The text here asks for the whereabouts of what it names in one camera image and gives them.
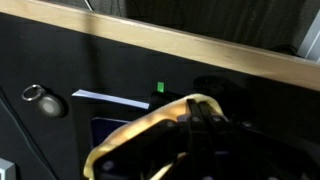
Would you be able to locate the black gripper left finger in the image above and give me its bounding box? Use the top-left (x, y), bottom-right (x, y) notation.
top-left (93, 98), bottom-right (202, 178)

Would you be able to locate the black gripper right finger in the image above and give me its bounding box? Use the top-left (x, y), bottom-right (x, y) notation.
top-left (199, 101), bottom-right (320, 178)

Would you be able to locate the yellow towel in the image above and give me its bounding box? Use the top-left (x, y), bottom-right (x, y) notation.
top-left (83, 93), bottom-right (228, 180)

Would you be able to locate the dark blue notebook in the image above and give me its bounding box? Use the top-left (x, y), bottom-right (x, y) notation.
top-left (71, 88), bottom-right (151, 151)

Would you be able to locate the small green tab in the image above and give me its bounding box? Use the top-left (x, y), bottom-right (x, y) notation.
top-left (156, 81), bottom-right (166, 94)

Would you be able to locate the black desk mat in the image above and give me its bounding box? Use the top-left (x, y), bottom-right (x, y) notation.
top-left (0, 13), bottom-right (320, 180)

